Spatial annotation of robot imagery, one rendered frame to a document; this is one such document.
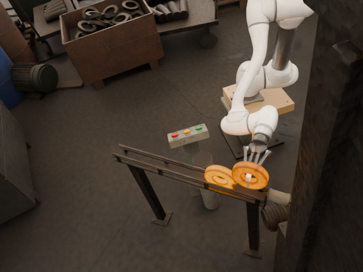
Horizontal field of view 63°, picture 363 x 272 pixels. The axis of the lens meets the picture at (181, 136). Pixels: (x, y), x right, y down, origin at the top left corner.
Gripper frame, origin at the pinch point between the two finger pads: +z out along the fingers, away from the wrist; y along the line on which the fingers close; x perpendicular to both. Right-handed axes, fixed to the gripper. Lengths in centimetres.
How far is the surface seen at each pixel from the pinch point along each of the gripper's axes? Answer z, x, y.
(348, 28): 42, 88, -22
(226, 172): 1.1, -2.2, 10.0
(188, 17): -217, -38, 124
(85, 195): -2, -81, 133
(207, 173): 1.5, -5.5, 19.1
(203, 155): -25, -28, 34
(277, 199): 1.7, -12.3, -12.5
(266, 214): 0.9, -29.1, -8.2
